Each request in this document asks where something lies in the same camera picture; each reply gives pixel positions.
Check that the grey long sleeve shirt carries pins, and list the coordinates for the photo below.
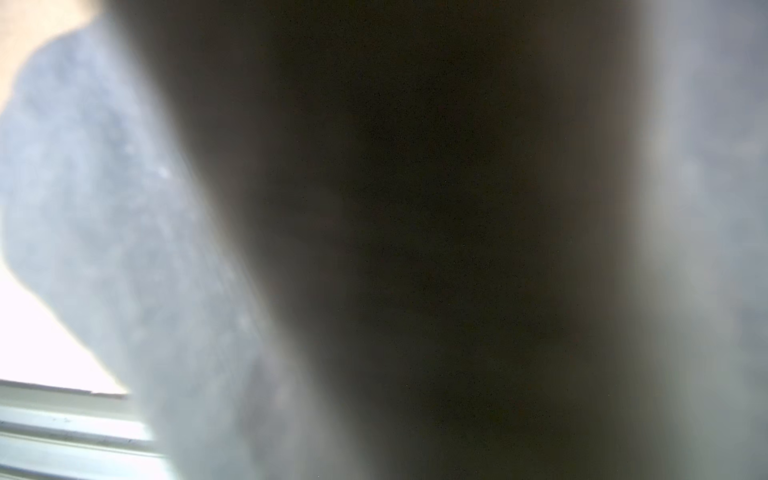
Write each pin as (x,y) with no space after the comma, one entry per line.
(409,239)

